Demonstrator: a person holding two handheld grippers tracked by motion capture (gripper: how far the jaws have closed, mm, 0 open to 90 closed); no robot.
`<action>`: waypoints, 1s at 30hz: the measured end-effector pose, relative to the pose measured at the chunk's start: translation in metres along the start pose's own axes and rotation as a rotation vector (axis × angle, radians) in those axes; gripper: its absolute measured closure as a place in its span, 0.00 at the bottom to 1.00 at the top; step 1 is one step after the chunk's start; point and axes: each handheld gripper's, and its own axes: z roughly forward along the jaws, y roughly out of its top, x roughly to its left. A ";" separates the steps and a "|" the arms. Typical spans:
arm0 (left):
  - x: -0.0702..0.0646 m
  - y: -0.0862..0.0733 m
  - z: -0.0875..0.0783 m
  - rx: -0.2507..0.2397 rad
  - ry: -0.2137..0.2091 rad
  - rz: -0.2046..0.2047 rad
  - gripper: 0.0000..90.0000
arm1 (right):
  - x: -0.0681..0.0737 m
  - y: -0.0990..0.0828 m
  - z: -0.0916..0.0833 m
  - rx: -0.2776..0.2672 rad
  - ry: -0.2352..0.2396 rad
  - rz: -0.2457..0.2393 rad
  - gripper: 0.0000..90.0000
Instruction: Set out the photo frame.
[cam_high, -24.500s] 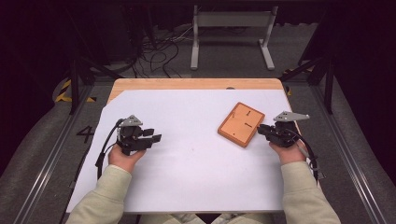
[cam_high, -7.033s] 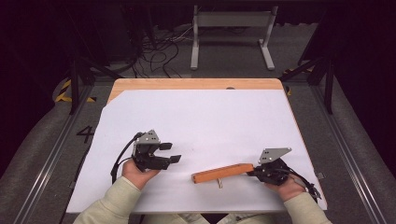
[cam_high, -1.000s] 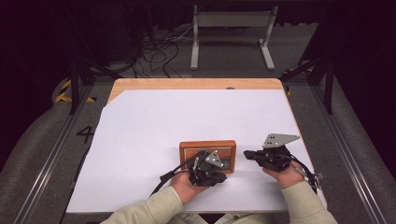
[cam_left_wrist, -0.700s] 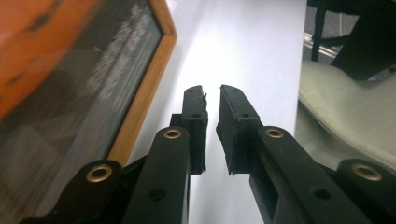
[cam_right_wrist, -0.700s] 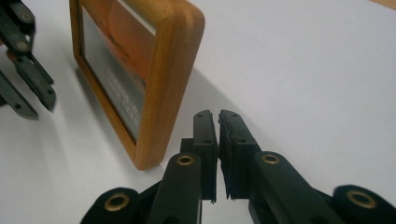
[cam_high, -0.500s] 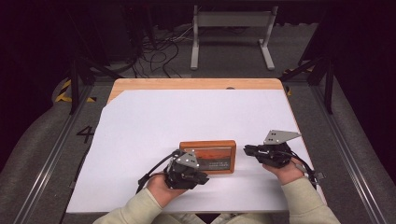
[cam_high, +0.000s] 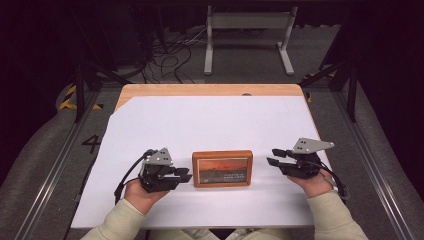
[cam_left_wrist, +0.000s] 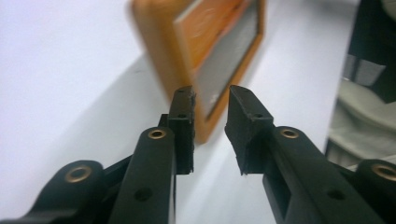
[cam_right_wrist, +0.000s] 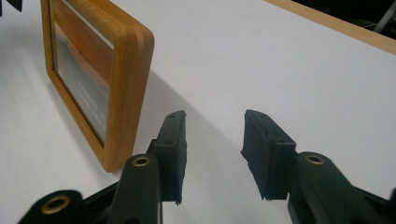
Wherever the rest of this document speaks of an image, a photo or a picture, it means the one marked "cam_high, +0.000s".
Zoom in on bundle of black floor cables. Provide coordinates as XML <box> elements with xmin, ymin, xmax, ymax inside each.
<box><xmin>139</xmin><ymin>28</ymin><xmax>208</xmax><ymax>84</ymax></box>

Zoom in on wooden picture frame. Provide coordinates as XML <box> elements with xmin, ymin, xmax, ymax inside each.
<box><xmin>192</xmin><ymin>149</ymin><xmax>254</xmax><ymax>189</ymax></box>

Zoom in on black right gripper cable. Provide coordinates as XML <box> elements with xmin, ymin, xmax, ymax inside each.
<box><xmin>308</xmin><ymin>159</ymin><xmax>351</xmax><ymax>201</ymax></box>

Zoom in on wooden table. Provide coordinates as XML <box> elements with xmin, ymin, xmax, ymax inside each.
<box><xmin>114</xmin><ymin>83</ymin><xmax>344</xmax><ymax>231</ymax></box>

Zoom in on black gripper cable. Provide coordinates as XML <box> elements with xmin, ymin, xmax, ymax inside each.
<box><xmin>113</xmin><ymin>148</ymin><xmax>158</xmax><ymax>205</ymax></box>
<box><xmin>308</xmin><ymin>159</ymin><xmax>351</xmax><ymax>201</ymax></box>

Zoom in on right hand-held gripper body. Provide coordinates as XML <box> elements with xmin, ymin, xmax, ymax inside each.
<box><xmin>278</xmin><ymin>137</ymin><xmax>335</xmax><ymax>180</ymax></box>

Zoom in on person's right hand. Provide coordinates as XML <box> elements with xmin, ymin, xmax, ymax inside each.
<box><xmin>288</xmin><ymin>169</ymin><xmax>334</xmax><ymax>199</ymax></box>

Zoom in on yellow and black hazard tape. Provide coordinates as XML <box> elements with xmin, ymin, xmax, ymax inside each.
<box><xmin>58</xmin><ymin>84</ymin><xmax>104</xmax><ymax>111</ymax></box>
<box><xmin>301</xmin><ymin>71</ymin><xmax>338</xmax><ymax>104</ymax></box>

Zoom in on person's left hand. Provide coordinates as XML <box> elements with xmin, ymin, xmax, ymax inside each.
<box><xmin>123</xmin><ymin>179</ymin><xmax>169</xmax><ymax>215</ymax></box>

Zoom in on grey metal stand frame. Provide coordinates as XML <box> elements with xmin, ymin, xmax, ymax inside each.
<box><xmin>203</xmin><ymin>5</ymin><xmax>299</xmax><ymax>76</ymax></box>

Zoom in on person's legs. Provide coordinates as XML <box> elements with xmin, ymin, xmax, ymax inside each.
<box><xmin>149</xmin><ymin>228</ymin><xmax>294</xmax><ymax>240</ymax></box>

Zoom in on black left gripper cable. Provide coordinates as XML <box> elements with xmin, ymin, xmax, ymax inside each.
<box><xmin>113</xmin><ymin>148</ymin><xmax>158</xmax><ymax>205</ymax></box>

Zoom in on black metal stand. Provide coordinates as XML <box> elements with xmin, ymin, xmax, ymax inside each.
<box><xmin>68</xmin><ymin>6</ymin><xmax>134</xmax><ymax>124</ymax></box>
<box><xmin>298</xmin><ymin>9</ymin><xmax>360</xmax><ymax>123</ymax></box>

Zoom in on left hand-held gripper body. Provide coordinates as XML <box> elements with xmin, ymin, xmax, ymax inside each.
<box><xmin>139</xmin><ymin>147</ymin><xmax>178</xmax><ymax>194</ymax></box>

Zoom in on aluminium floor rail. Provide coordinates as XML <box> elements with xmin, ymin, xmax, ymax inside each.
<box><xmin>13</xmin><ymin>89</ymin><xmax>101</xmax><ymax>240</ymax></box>
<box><xmin>333</xmin><ymin>89</ymin><xmax>418</xmax><ymax>240</ymax></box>

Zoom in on white paper sheet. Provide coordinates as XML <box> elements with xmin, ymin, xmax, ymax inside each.
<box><xmin>70</xmin><ymin>95</ymin><xmax>331</xmax><ymax>230</ymax></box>

